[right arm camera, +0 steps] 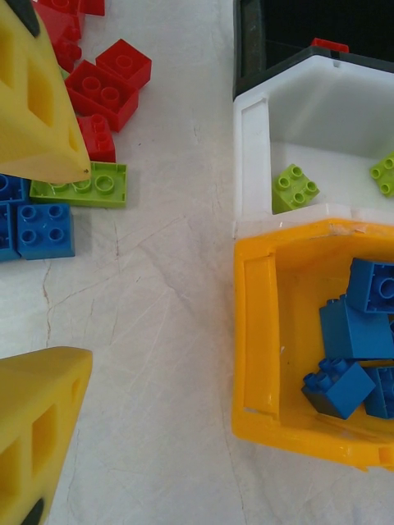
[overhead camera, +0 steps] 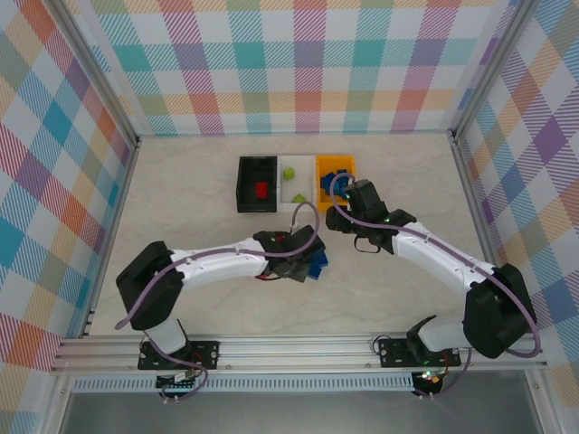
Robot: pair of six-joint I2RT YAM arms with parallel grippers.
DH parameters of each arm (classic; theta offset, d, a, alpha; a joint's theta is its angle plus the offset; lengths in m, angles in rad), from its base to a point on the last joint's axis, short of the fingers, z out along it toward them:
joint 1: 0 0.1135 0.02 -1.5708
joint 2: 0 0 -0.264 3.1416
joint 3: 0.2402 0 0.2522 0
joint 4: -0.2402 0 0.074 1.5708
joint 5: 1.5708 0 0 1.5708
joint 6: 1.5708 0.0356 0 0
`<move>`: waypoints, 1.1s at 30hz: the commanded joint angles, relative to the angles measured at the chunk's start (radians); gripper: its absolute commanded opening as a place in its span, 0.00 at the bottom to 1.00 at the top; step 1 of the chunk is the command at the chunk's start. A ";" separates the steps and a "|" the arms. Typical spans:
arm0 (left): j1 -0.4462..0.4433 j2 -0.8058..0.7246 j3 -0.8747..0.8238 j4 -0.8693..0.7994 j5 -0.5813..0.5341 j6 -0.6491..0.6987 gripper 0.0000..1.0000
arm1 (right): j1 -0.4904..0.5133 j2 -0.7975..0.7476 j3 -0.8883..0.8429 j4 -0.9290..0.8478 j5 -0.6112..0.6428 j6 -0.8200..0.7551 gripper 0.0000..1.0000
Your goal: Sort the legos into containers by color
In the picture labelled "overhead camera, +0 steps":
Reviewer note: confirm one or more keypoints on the aluminium side rail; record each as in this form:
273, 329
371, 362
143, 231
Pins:
480, 226
113, 226

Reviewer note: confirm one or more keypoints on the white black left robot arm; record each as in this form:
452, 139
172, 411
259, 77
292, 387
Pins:
217, 267

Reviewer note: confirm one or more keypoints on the small controller circuit board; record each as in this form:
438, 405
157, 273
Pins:
429, 382
181, 382

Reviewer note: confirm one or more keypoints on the black plastic bin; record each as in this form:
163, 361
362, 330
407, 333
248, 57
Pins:
244, 181

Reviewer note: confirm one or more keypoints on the white plastic bin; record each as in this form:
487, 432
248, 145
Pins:
294, 185

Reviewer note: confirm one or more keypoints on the yellow plastic bin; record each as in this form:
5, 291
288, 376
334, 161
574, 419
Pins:
335, 160

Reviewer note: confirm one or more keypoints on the aluminium mounting rail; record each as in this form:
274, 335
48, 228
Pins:
294, 352

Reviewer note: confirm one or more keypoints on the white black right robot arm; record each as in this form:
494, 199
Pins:
434, 260

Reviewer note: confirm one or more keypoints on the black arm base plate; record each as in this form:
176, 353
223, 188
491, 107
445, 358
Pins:
389, 355
208, 355

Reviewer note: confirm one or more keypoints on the lime green lego brick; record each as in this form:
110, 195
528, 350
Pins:
298, 198
288, 173

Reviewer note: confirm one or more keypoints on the aluminium frame post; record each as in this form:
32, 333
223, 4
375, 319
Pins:
100, 68
485, 68

